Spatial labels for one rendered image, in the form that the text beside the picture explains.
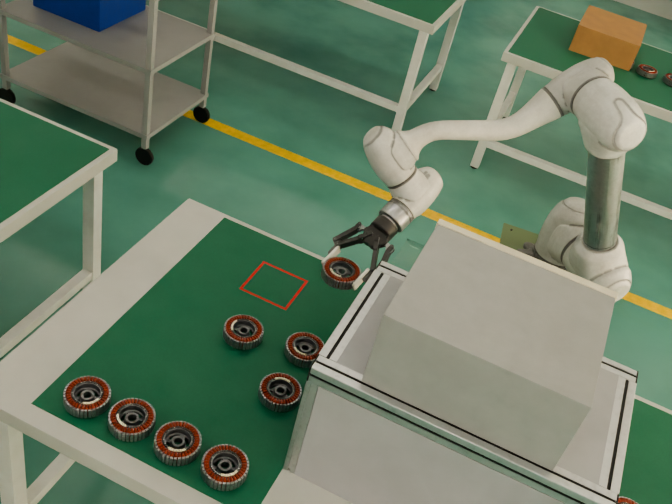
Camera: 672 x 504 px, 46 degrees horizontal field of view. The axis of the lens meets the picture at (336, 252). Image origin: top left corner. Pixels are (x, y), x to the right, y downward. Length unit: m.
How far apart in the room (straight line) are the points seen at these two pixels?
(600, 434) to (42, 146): 2.04
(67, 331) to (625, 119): 1.57
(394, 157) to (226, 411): 0.83
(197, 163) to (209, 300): 1.99
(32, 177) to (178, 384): 0.99
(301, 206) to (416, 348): 2.54
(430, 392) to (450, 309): 0.18
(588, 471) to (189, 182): 2.83
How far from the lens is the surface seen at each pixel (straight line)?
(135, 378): 2.13
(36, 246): 3.68
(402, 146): 2.25
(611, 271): 2.60
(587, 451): 1.80
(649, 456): 2.43
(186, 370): 2.16
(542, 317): 1.72
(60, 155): 2.90
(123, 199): 3.96
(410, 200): 2.30
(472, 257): 1.80
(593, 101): 2.25
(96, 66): 4.69
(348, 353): 1.77
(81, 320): 2.28
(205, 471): 1.93
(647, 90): 4.62
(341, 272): 2.27
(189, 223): 2.62
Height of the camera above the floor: 2.36
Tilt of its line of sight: 38 degrees down
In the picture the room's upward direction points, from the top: 15 degrees clockwise
